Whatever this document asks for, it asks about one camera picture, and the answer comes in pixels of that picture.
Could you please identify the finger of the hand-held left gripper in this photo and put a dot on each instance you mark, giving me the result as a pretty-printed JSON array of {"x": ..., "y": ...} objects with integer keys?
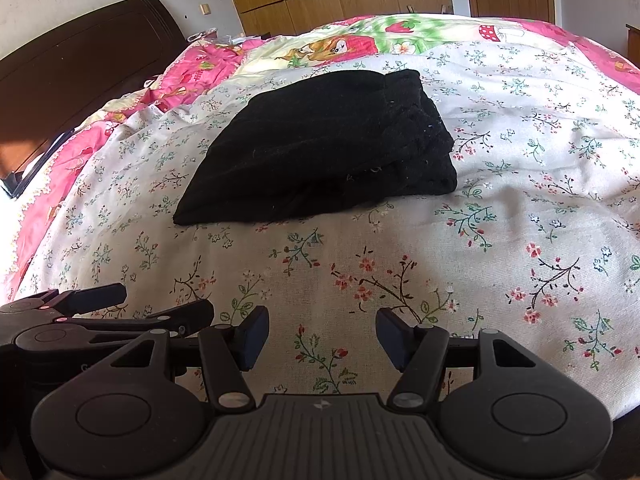
[
  {"x": 85, "y": 300},
  {"x": 125, "y": 325}
]

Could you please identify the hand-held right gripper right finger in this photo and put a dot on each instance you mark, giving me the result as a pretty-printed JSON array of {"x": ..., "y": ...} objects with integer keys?
[{"x": 395, "y": 342}]

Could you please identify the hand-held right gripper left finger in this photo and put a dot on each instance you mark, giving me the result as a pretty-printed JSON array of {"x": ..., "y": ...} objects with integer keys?
[{"x": 255, "y": 337}]

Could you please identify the black pants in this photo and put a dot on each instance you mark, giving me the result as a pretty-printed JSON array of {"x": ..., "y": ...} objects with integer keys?
[{"x": 320, "y": 150}]

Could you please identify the floral printed quilt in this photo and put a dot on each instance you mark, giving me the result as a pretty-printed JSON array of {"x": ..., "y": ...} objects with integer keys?
[{"x": 500, "y": 160}]

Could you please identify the dark wooden headboard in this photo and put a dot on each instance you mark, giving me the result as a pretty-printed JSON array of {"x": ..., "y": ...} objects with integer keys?
[{"x": 75, "y": 70}]

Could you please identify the white bedside clutter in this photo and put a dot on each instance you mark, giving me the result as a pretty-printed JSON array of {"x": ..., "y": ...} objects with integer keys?
[{"x": 215, "y": 36}]

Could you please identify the wooden side cabinet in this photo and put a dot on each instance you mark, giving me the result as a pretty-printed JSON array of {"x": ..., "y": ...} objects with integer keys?
[{"x": 633, "y": 42}]

